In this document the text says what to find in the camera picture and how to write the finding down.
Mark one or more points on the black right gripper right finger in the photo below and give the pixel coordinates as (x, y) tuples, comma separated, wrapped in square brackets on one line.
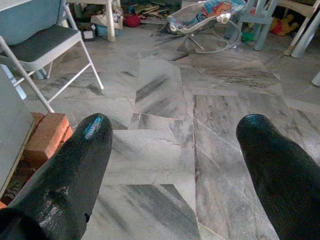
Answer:
[(280, 175)]

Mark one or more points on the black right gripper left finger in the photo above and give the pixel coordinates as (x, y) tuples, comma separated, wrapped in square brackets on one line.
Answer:
[(75, 162)]

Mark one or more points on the silver fridge door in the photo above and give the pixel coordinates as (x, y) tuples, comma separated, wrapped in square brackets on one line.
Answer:
[(12, 130)]

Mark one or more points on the red brick stack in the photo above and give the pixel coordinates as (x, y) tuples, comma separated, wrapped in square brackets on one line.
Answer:
[(47, 135)]

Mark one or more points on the grey folding chair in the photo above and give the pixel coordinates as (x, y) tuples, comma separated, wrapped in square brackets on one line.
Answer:
[(42, 42)]

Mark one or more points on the teal container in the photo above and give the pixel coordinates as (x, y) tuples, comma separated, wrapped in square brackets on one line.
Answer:
[(101, 30)]

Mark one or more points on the white table legs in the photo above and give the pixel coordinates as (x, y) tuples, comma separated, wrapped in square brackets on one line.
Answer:
[(306, 37)]

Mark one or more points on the green toy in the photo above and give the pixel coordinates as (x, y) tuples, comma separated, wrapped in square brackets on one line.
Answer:
[(247, 37)]

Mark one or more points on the light blue plastic stool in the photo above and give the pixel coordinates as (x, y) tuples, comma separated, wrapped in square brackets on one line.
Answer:
[(261, 32)]

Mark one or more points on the small cardboard box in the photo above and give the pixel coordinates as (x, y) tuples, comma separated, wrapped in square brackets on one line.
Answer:
[(102, 18)]

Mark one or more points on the yellow bear plush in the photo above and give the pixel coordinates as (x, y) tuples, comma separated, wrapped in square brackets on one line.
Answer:
[(287, 26)]

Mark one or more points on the red bag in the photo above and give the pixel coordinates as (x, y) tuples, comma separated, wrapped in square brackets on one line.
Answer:
[(132, 21)]

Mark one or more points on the pile of wooden sticks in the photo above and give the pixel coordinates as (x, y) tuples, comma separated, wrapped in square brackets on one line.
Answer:
[(152, 10)]

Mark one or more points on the colourful baby bouncer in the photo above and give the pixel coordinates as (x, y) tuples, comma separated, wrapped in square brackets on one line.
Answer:
[(197, 15)]

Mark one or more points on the black picture frame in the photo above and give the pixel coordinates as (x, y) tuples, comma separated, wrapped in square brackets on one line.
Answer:
[(88, 35)]

